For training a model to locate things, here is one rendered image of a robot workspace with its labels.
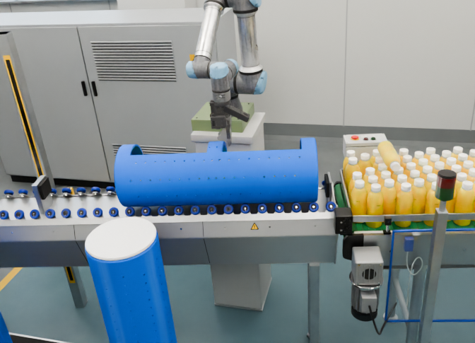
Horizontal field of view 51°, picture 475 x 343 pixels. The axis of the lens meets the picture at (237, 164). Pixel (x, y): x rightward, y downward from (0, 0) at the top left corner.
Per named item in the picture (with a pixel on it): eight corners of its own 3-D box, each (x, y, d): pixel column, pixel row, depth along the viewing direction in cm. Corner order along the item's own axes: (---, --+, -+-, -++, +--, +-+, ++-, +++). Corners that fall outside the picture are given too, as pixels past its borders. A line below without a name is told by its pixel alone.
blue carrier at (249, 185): (136, 189, 248) (127, 136, 237) (314, 184, 240) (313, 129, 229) (119, 218, 222) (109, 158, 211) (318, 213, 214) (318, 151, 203)
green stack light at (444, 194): (432, 192, 186) (433, 180, 183) (449, 192, 185) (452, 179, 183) (437, 201, 180) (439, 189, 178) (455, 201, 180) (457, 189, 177)
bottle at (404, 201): (394, 228, 212) (397, 190, 203) (393, 218, 218) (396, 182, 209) (411, 229, 210) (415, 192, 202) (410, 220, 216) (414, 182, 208)
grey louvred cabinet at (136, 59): (41, 158, 510) (-1, 13, 442) (245, 170, 455) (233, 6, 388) (7, 184, 464) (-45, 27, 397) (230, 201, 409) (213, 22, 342)
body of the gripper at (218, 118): (213, 123, 218) (210, 97, 213) (232, 122, 218) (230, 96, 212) (211, 131, 212) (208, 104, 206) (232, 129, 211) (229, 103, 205)
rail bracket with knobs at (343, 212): (333, 225, 217) (333, 204, 212) (349, 224, 216) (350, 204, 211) (335, 238, 208) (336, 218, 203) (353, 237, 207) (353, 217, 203)
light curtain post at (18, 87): (78, 300, 317) (0, 31, 238) (88, 300, 317) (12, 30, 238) (75, 307, 312) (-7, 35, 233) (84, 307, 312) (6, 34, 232)
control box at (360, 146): (342, 152, 254) (343, 134, 249) (382, 150, 252) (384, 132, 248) (345, 161, 245) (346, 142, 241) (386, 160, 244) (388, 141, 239)
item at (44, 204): (48, 202, 245) (40, 175, 238) (56, 202, 245) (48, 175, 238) (39, 213, 237) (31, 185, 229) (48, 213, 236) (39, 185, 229)
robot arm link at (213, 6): (203, -24, 227) (181, 71, 212) (226, -26, 223) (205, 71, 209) (211, -8, 237) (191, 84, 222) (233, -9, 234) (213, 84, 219)
